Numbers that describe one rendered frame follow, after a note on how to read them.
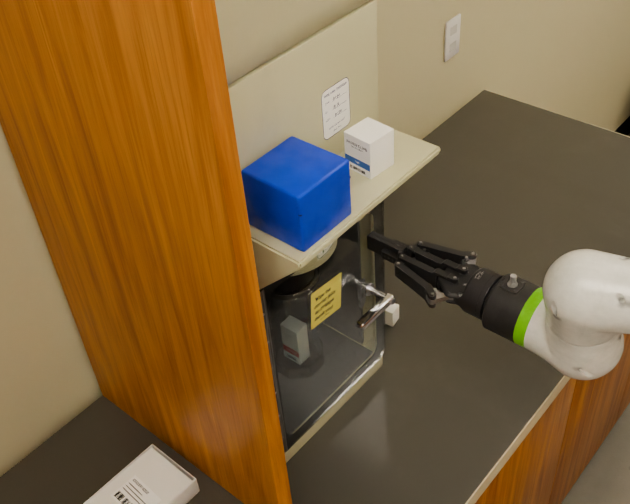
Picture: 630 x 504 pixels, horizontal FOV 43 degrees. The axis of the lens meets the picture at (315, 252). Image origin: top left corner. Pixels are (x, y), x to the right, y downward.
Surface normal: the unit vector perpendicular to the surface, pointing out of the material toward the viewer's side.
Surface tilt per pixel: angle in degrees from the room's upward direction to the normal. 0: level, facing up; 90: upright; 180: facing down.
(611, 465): 0
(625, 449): 0
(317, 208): 90
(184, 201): 90
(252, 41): 90
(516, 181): 1
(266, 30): 90
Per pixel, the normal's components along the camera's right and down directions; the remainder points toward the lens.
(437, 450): -0.07, -0.75
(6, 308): 0.76, 0.39
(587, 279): -0.22, -0.33
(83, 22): -0.65, 0.54
